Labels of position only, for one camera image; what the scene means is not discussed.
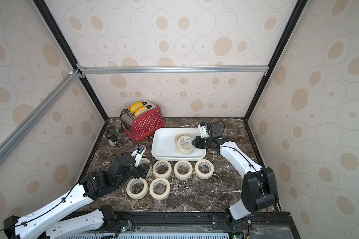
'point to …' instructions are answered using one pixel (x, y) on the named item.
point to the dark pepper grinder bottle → (113, 140)
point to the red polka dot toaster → (137, 127)
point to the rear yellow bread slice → (135, 106)
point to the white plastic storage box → (163, 147)
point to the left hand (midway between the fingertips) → (145, 158)
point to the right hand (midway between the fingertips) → (191, 144)
